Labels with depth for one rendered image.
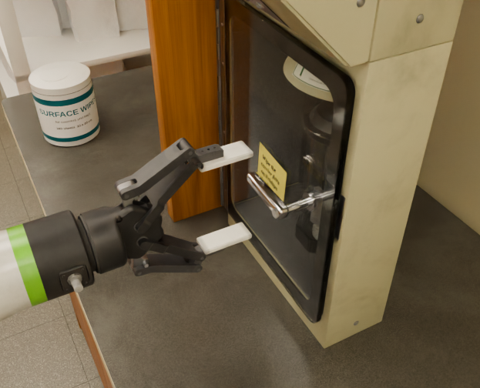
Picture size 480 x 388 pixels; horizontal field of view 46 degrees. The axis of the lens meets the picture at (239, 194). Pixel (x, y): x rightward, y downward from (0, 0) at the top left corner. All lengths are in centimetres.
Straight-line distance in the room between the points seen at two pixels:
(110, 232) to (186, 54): 36
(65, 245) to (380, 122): 37
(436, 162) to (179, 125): 54
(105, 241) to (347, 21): 35
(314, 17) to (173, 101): 46
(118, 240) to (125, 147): 66
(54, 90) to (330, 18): 82
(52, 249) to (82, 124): 69
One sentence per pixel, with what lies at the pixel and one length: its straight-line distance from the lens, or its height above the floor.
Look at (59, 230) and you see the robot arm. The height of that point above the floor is 124.
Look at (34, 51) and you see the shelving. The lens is 185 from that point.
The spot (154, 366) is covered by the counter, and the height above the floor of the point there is 94.
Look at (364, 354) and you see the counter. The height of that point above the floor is 94.
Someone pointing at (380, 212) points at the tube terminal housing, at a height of 119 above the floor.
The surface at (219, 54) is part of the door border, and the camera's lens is 86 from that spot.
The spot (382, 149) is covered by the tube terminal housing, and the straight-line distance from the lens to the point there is 66.
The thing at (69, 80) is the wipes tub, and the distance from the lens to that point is 127.
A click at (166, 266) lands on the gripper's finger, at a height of 113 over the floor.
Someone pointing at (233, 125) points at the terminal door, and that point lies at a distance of 88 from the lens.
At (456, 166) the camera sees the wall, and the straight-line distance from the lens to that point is 117.
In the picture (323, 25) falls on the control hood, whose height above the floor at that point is 146.
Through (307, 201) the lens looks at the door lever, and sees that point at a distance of 71.
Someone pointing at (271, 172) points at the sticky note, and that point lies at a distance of 80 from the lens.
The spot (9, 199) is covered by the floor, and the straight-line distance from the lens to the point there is 279.
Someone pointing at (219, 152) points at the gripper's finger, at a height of 128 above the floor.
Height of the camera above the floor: 166
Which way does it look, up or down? 39 degrees down
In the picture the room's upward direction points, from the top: straight up
